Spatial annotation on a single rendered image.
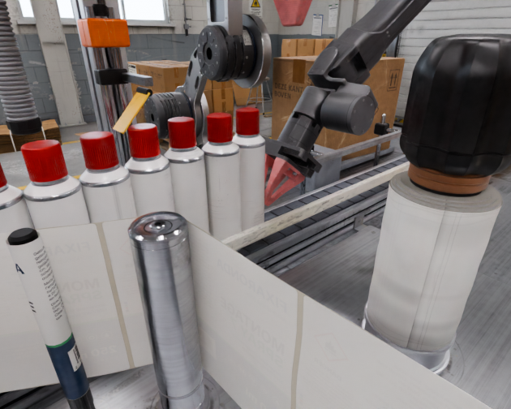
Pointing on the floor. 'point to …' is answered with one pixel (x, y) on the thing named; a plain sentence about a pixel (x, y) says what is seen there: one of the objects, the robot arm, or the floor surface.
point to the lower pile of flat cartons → (6, 140)
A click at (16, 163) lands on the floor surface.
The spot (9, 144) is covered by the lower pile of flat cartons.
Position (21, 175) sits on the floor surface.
